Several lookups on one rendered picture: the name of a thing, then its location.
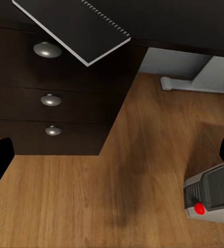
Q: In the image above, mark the notebook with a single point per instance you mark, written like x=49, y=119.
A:
x=77, y=26

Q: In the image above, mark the cabinet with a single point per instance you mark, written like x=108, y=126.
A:
x=51, y=103

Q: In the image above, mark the desktop computer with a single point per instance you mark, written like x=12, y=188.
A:
x=204, y=195

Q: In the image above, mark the desk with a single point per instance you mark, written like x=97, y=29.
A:
x=193, y=26

